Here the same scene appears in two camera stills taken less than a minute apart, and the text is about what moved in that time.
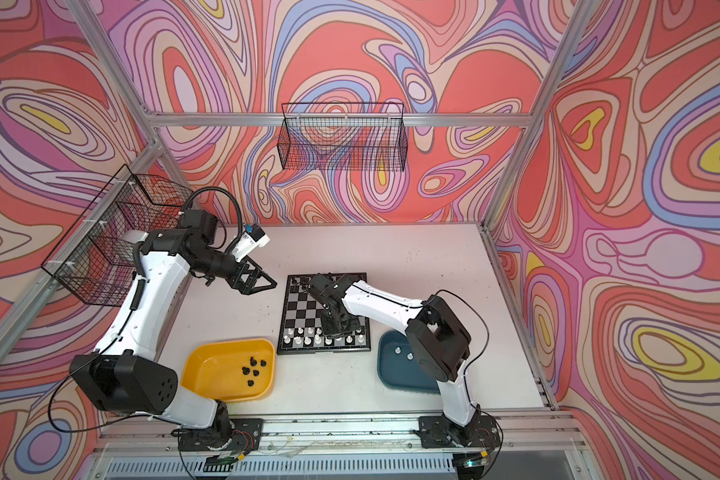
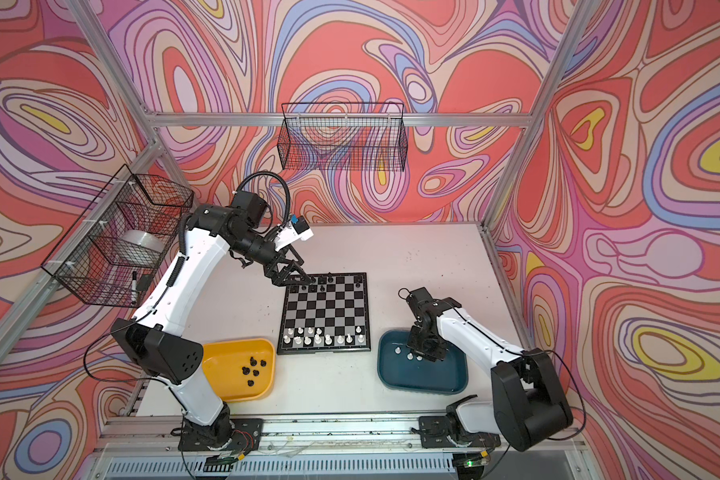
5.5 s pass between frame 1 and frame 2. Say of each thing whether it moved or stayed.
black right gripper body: moved
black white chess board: stayed
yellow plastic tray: stayed
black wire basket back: stayed
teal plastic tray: stayed
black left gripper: moved
